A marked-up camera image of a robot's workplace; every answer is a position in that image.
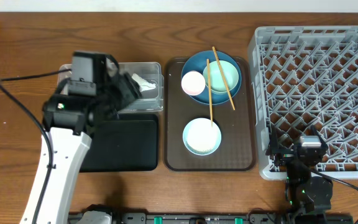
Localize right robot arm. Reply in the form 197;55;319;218
265;126;333;223

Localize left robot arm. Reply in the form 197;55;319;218
21;72;141;223

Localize clear plastic bin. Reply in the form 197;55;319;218
57;61;165;113

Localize brown serving tray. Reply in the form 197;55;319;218
163;57;257;171

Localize wooden chopstick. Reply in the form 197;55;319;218
206;58;213;127
212;46;236;111

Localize black plastic tray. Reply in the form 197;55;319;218
80;114;159;172

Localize pink cup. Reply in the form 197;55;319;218
181;71;205;96

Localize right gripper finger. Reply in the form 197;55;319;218
268;125;279;155
310;125;327;146

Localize white tissue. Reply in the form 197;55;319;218
132;73;157;92

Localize grey dishwasher rack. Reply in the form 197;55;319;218
248;26;358;180

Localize light blue bowl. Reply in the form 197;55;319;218
182;118;223;156

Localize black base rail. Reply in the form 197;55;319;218
67;212;289;224

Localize mint green bowl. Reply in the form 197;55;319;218
203;60;239;95

